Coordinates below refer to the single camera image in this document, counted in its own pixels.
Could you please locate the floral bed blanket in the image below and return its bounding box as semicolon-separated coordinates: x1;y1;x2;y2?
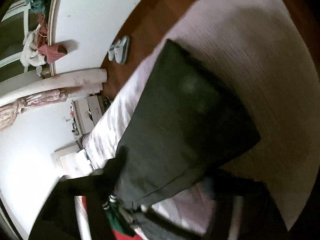
82;0;318;238

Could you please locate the white cloth pile on sill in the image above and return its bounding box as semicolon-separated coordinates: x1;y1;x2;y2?
20;29;46;67

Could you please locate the bedside box clutter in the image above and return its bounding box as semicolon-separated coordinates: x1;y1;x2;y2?
71;95;106;140

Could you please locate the green striped garment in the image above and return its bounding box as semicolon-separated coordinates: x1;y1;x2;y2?
103;195;135;237

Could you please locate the pink tied curtain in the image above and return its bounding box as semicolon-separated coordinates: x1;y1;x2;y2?
1;89;68;131

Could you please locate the dark garment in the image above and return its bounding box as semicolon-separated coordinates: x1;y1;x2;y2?
117;40;261;207

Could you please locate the pair of grey slippers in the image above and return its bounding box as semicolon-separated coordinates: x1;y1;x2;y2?
108;35;130;64

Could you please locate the red garment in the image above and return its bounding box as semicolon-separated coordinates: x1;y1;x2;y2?
81;196;142;240

